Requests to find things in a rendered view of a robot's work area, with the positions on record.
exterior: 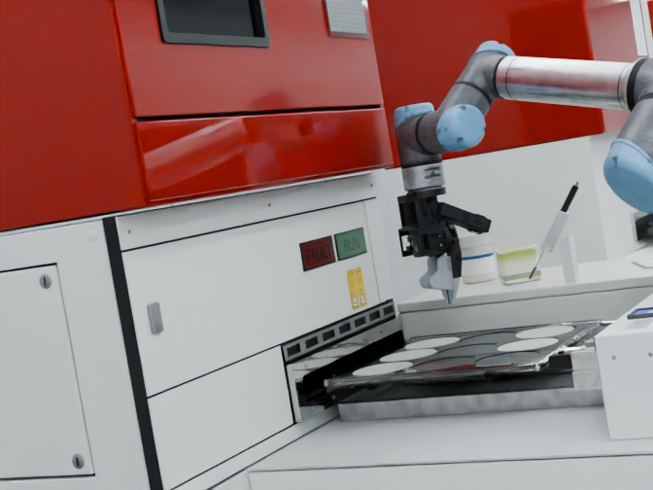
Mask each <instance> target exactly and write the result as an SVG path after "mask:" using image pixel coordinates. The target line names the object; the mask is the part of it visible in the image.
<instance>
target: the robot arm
mask: <svg viewBox="0 0 653 490"><path fill-rule="evenodd" d="M497 98H498V99H508V100H519V101H530V102H540V103H550V104H561V105H571V106H582V107H593V108H604V109H613V110H624V111H629V112H630V115H629V117H628V118H627V120H626V122H625V124H624V125H623V127H622V129H621V131H620V132H619V134H618V136H617V138H616V139H615V140H614V141H613V142H612V144H611V146H610V151H609V153H608V155H607V157H606V159H605V161H604V163H603V175H604V178H605V181H606V183H607V184H608V185H609V186H610V187H611V189H612V191H613V192H614V193H615V194H616V195H617V196H618V197H619V198H620V199H622V200H623V201H624V202H625V203H627V204H628V205H630V206H632V207H633V208H635V209H636V210H638V211H641V212H643V213H647V214H652V213H653V58H651V57H642V58H639V59H638V60H637V61H635V63H624V62H607V61H591V60H574V59H558V58H541V57H524V56H515V54H514V52H513V51H512V50H511V49H510V48H508V47H507V46H506V45H504V44H499V43H498V42H496V41H487V42H484V43H483V44H481V45H480V47H479V48H478V49H477V51H476V52H475V53H474V54H473V55H472V56H471V57H470V59H469V61H468V63H467V66H466V67H465V69H464V70H463V72H462V74H461V75H460V77H459V78H458V79H457V81H456V82H455V84H454V85H453V87H452V88H451V90H450V91H449V93H448V94H447V96H446V97H445V99H444V100H443V102H442V104H441V105H440V107H439V108H438V110H436V111H434V110H433V106H432V104H431V103H420V104H413V105H408V106H403V107H399V108H396V109H395V111H394V122H395V129H394V131H395V136H396V142H397V147H398V154H399V160H400V165H401V169H402V170H401V173H402V180H403V186H404V190H405V191H408V193H407V194H406V195H402V196H398V197H397V202H398V208H399V214H400V220H401V226H402V228H400V229H398V236H399V242H400V248H401V254H402V257H408V256H413V257H414V258H420V257H425V256H428V259H427V266H428V271H427V272H426V273H425V274H424V275H423V276H421V277H420V280H419V281H420V285H421V287H422V288H424V289H434V290H441V292H442V295H443V296H444V298H445V300H446V301H447V303H448V304H454V302H455V298H456V295H457V292H458V288H459V285H460V279H461V276H462V262H463V259H462V251H461V247H460V242H459V237H458V234H457V230H456V227H455V226H458V227H461V228H465V229H467V231H469V232H472V233H475V234H482V233H485V232H489V230H490V226H491V222H492V220H490V219H487V217H485V216H483V215H480V214H474V213H471V212H468V211H465V210H463V209H461V208H458V207H456V206H453V205H450V204H448V203H445V202H438V201H437V195H442V194H446V189H445V187H443V186H442V185H445V177H444V171H443V165H442V163H440V162H442V156H441V154H443V153H449V152H460V151H463V150H466V149H468V148H471V147H474V146H476V145H477V144H478V143H479V142H480V141H481V140H482V139H483V137H484V134H485V132H484V131H485V127H486V124H485V120H484V117H485V115H486V114H487V112H488V111H489V109H490V107H491V106H492V104H493V103H494V101H495V100H496V99H497ZM435 163H437V164H435ZM429 164H431V165H429ZM423 165H425V166H423ZM418 166H420V167H418ZM411 167H414V168H411ZM405 168H408V169H405ZM454 225H455V226H454ZM405 235H408V236H407V242H409V243H410V246H406V251H403V244H402V238H401V236H405ZM445 253H446V254H447V256H444V255H443V254H445Z"/></svg>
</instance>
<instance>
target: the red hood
mask: <svg viewBox="0 0 653 490"><path fill-rule="evenodd" d="M390 167H394V160H393V154H392V148H391V142H390V136H389V131H388V125H387V118H386V112H385V108H384V101H383V95H382V90H381V83H380V77H379V71H378V65H377V59H376V53H375V48H374V42H373V36H372V30H371V24H370V18H369V12H368V7H367V1H366V0H0V232H5V231H11V230H17V229H23V228H34V227H40V226H46V225H52V224H58V223H64V222H70V221H76V220H81V219H87V218H93V217H99V216H105V215H111V214H116V213H121V212H127V211H133V210H139V209H145V208H151V207H157V206H162V205H168V204H174V203H179V202H185V201H191V200H197V199H202V198H208V197H214V196H220V195H226V194H232V193H241V192H247V191H254V190H260V189H266V188H272V187H278V186H284V185H289V184H295V183H301V182H307V181H313V180H319V179H324V178H330V177H337V176H343V175H349V174H355V173H361V172H366V171H372V170H378V169H384V168H390Z"/></svg>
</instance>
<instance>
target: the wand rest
mask: <svg viewBox="0 0 653 490"><path fill-rule="evenodd" d="M569 215H570V214H569V212H563V211H559V210H558V212H557V214H556V216H555V218H554V220H553V222H552V224H551V226H550V228H549V229H548V231H547V234H546V236H545V238H544V240H543V242H542V244H541V246H540V248H539V250H540V251H544V252H546V253H547V254H548V253H552V251H553V249H554V247H555V245H556V243H557V241H558V239H559V245H560V252H561V258H562V264H563V271H564V276H565V282H566V284H567V283H575V282H577V281H579V280H580V277H579V271H578V265H577V258H576V253H575V246H574V240H573V234H571V235H563V236H561V237H560V235H561V233H562V231H563V229H564V226H565V224H566V222H567V219H568V217H569Z"/></svg>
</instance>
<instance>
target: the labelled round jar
mask: <svg viewBox="0 0 653 490"><path fill-rule="evenodd" d="M459 242H460V247H461V251H462V259H463V262H462V277H463V282H464V283H465V284H472V283H480V282H486V281H491V280H494V279H496V278H497V272H496V264H495V258H494V252H493V247H492V245H491V244H490V243H491V242H492V241H491V234H490V233H488V232H485V233H482V234H475V233H474V234H469V235H464V236H460V237H459Z"/></svg>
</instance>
